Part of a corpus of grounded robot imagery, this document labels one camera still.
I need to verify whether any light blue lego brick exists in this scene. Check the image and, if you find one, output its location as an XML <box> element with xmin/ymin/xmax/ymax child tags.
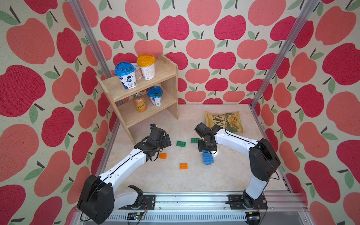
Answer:
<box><xmin>203</xmin><ymin>157</ymin><xmax>214</xmax><ymax>165</ymax></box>
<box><xmin>202</xmin><ymin>152</ymin><xmax>213</xmax><ymax>161</ymax></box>

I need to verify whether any orange square lego brick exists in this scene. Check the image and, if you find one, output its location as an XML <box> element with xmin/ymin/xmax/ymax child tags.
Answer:
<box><xmin>180</xmin><ymin>163</ymin><xmax>188</xmax><ymax>170</ymax></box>

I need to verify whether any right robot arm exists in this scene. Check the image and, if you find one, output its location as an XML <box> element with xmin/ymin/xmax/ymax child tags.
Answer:
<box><xmin>195</xmin><ymin>123</ymin><xmax>281</xmax><ymax>202</ymax></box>

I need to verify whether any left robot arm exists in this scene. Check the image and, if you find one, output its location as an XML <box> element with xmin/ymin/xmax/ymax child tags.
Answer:
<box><xmin>77</xmin><ymin>124</ymin><xmax>171</xmax><ymax>225</ymax></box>

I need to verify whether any green lego brick right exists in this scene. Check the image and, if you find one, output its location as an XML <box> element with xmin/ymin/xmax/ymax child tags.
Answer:
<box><xmin>190</xmin><ymin>138</ymin><xmax>200</xmax><ymax>143</ymax></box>

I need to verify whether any green lego brick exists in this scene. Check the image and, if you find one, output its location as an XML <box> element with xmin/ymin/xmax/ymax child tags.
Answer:
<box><xmin>176</xmin><ymin>141</ymin><xmax>186</xmax><ymax>148</ymax></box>
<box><xmin>190</xmin><ymin>138</ymin><xmax>200</xmax><ymax>143</ymax></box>

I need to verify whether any green lego brick left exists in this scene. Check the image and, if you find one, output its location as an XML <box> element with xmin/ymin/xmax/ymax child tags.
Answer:
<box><xmin>176</xmin><ymin>141</ymin><xmax>186</xmax><ymax>148</ymax></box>

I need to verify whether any yellow chips bag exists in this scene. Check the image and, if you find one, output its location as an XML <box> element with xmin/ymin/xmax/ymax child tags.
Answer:
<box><xmin>205</xmin><ymin>111</ymin><xmax>244</xmax><ymax>133</ymax></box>

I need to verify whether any orange soda can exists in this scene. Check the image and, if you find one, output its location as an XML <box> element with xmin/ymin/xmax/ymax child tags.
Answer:
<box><xmin>134</xmin><ymin>93</ymin><xmax>147</xmax><ymax>113</ymax></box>

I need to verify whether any blue lid yogurt cup lower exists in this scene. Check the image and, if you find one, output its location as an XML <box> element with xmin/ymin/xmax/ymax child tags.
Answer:
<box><xmin>147</xmin><ymin>86</ymin><xmax>163</xmax><ymax>107</ymax></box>

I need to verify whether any blue lid yogurt cup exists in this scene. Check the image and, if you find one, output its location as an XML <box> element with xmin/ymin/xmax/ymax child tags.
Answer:
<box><xmin>147</xmin><ymin>86</ymin><xmax>163</xmax><ymax>107</ymax></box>
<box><xmin>114</xmin><ymin>61</ymin><xmax>137</xmax><ymax>90</ymax></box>

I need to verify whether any wooden two-tier shelf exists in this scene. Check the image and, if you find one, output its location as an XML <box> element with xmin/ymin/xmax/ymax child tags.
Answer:
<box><xmin>96</xmin><ymin>54</ymin><xmax>179</xmax><ymax>144</ymax></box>

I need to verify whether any pink yogurt cup behind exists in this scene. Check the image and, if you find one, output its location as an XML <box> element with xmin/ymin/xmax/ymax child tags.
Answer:
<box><xmin>132</xmin><ymin>63</ymin><xmax>143</xmax><ymax>80</ymax></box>

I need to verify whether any blue lid yogurt cup upper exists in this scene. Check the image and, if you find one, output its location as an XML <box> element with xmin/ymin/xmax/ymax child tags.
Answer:
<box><xmin>114</xmin><ymin>61</ymin><xmax>137</xmax><ymax>90</ymax></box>

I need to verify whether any orange lid yogurt cup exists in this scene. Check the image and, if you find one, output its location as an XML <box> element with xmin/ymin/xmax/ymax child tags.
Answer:
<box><xmin>137</xmin><ymin>54</ymin><xmax>156</xmax><ymax>80</ymax></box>

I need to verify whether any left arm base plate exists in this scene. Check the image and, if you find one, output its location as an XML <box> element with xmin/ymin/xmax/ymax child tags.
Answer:
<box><xmin>121</xmin><ymin>195</ymin><xmax>156</xmax><ymax>210</ymax></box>

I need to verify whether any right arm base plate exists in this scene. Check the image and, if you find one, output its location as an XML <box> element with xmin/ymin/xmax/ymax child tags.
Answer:
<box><xmin>225</xmin><ymin>194</ymin><xmax>268</xmax><ymax>211</ymax></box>

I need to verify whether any aluminium front rail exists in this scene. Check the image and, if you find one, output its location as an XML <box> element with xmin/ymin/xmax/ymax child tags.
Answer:
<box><xmin>70</xmin><ymin>191</ymin><xmax>313</xmax><ymax>225</ymax></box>

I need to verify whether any left aluminium corner post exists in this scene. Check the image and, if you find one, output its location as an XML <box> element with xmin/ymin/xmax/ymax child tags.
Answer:
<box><xmin>69</xmin><ymin>0</ymin><xmax>113</xmax><ymax>79</ymax></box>

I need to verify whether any aluminium corner post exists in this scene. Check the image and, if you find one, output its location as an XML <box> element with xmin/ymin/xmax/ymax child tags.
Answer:
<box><xmin>69</xmin><ymin>0</ymin><xmax>113</xmax><ymax>79</ymax></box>
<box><xmin>249</xmin><ymin>0</ymin><xmax>318</xmax><ymax>111</ymax></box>

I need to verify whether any right aluminium corner post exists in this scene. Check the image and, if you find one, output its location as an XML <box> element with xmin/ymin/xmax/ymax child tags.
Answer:
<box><xmin>249</xmin><ymin>0</ymin><xmax>318</xmax><ymax>111</ymax></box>

